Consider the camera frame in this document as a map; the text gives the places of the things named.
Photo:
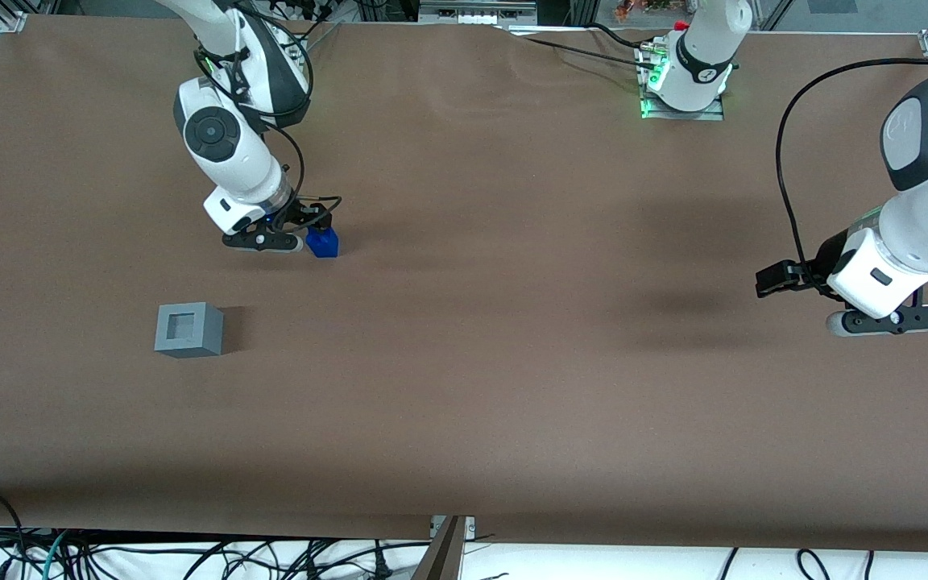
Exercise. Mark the aluminium profile rack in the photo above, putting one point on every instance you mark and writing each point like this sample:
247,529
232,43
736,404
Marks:
476,11

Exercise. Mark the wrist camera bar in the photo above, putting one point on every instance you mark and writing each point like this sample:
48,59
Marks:
263,242
875,321

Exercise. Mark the arm black camera mount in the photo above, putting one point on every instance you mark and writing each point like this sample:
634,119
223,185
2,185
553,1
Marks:
834,251
285,219

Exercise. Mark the dark support beam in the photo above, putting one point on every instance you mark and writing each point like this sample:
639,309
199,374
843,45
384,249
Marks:
441,556

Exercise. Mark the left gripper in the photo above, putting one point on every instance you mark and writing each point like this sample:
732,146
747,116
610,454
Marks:
828,256

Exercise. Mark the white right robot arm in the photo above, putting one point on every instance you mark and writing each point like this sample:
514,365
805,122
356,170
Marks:
230,153

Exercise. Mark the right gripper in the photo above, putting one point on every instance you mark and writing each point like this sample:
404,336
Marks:
300,214

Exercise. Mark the blue plastic part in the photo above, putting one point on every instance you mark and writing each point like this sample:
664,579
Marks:
324,245

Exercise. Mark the gray square base block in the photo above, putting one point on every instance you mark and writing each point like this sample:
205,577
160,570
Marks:
190,338

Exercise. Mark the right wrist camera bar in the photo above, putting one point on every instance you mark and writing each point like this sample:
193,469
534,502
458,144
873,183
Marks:
263,242

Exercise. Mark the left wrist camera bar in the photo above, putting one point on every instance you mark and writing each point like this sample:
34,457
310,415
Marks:
875,321

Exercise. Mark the left arm black camera mount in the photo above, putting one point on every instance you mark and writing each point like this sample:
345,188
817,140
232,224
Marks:
834,251

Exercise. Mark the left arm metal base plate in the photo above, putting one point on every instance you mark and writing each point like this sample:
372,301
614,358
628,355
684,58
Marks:
681,115

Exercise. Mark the right arm black camera mount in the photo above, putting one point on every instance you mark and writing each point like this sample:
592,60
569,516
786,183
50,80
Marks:
285,219

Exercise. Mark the metal table edge bracket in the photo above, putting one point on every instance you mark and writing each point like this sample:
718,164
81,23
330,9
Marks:
468,525

